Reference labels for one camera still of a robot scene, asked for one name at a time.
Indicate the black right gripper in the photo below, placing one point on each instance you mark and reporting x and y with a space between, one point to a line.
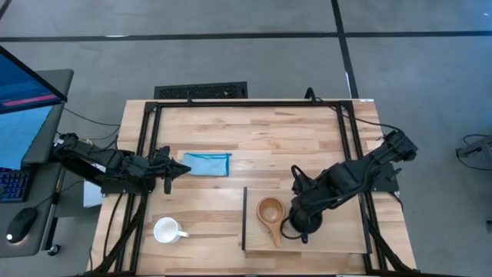
307 209

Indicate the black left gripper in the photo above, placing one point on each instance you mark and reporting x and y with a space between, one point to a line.
161 165

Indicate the black mug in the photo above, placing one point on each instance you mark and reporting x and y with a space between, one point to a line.
307 229

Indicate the brown wooden cup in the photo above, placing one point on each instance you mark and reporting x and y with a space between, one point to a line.
271 211

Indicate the white mug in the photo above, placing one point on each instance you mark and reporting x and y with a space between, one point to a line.
165 230

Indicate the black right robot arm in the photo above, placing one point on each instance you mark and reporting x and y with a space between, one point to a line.
357 173

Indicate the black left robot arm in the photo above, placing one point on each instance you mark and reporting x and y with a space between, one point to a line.
100 165

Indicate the light blue cloth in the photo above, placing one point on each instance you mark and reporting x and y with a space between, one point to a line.
205 165

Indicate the light wooden board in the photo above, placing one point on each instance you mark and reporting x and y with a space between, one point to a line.
338 238

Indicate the white box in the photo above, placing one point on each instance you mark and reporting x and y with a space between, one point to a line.
92 196

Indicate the grey side desk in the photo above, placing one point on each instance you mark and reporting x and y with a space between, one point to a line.
57 115

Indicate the black caster wheel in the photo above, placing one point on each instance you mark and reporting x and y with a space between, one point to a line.
54 250

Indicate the black keyboard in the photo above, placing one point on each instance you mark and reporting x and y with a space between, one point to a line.
13 184

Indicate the black computer mouse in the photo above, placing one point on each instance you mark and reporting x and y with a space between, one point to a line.
21 225

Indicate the computer monitor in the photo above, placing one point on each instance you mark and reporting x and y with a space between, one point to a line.
23 88

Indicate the black aluminium table frame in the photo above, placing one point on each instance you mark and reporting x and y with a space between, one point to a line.
250 104

